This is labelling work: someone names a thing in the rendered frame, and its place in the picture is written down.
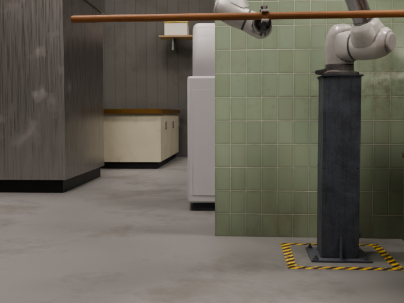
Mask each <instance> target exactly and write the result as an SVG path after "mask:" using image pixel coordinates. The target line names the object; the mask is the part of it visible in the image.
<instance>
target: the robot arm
mask: <svg viewBox="0 0 404 303"><path fill-rule="evenodd" d="M345 2H346V5H347V8H348V10H349V11H361V10H370V7H369V4H368V2H367V0H345ZM248 7H249V4H248V2H247V0H216V3H215V6H214V9H213V12H214V13H256V12H255V11H252V10H250V9H248ZM267 7H268V6H267V5H262V6H260V12H269V9H267ZM351 19H352V22H353V24H352V26H350V25H348V24H338V25H334V26H332V27H331V28H330V29H329V31H328V34H327V36H326V41H325V69H321V70H316V71H315V74H316V75H358V74H359V72H356V71H354V61H357V60H374V59H378V58H382V57H384V56H386V55H388V54H389V53H390V52H391V51H392V50H393V49H394V48H395V46H396V36H395V35H394V32H393V31H392V30H390V29H389V28H388V27H385V26H384V25H383V24H382V22H381V21H380V20H379V19H378V18H351ZM222 22H224V23H226V24H228V25H230V26H232V27H234V28H237V29H240V30H242V31H244V32H246V33H248V34H249V35H251V36H252V37H255V38H257V39H264V38H266V37H268V36H269V35H270V33H271V32H272V27H273V26H272V20H269V19H261V20H222Z"/></svg>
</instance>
